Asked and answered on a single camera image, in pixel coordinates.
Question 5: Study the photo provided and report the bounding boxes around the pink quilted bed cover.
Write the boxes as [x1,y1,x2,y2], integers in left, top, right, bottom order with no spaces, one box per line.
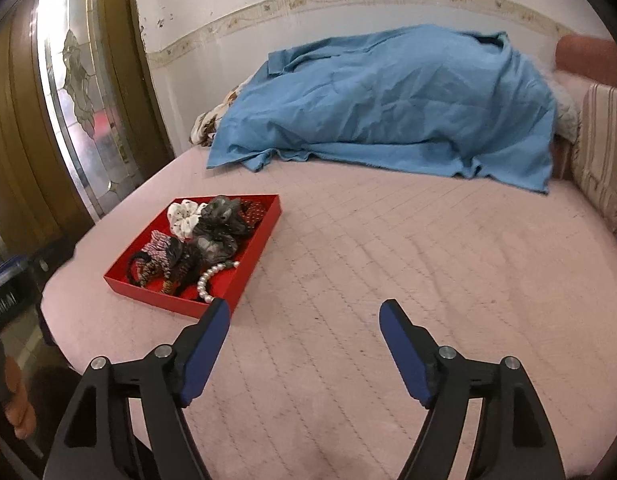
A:
[41,147,617,480]

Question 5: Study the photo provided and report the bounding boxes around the grey sheer scrunchie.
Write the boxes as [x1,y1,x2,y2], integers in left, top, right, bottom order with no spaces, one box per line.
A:
[194,196,252,261]

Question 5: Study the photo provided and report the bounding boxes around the white pearl bracelet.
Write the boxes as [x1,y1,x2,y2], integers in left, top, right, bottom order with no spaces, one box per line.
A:
[196,259,242,304]

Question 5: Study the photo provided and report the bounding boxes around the red tray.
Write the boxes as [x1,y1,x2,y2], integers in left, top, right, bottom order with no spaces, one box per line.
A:
[103,193,283,320]

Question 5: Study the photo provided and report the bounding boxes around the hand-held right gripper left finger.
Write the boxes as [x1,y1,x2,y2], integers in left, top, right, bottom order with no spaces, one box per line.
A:
[42,297,232,480]

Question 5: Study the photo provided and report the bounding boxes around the blue cloth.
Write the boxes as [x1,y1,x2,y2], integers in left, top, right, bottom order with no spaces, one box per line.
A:
[206,24,559,194]

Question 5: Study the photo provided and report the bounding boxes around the wooden door with stained glass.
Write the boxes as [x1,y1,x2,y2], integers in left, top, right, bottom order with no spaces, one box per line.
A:
[0,0,177,273]

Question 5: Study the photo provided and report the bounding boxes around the brown floral blanket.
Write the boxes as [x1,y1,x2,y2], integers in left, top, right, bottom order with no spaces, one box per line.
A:
[189,87,249,148]

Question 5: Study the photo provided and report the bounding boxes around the person's left hand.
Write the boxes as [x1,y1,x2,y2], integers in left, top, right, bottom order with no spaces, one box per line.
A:
[2,354,38,440]

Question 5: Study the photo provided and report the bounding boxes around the black patterned scrunchie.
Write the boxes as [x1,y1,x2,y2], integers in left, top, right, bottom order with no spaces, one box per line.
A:
[126,240,206,297]

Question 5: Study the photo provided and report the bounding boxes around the white quilted pillow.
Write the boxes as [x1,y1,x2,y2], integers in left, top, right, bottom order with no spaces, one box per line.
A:
[547,71,583,145]

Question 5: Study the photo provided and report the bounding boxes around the white floral scrunchie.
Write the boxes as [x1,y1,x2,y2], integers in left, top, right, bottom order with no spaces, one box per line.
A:
[167,201,208,239]

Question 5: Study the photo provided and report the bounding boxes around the pink striped scrunchie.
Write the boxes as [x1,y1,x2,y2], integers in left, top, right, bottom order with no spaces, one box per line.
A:
[140,230,183,267]

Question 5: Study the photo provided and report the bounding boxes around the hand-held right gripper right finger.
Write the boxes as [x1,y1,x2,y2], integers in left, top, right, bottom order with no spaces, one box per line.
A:
[379,299,565,480]

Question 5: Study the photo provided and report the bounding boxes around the red dotted scrunchie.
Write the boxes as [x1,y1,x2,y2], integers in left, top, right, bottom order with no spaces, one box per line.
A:
[237,200,267,227]

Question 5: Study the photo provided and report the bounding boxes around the striped floral cushion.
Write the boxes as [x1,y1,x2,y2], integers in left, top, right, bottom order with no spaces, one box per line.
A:
[570,82,617,248]

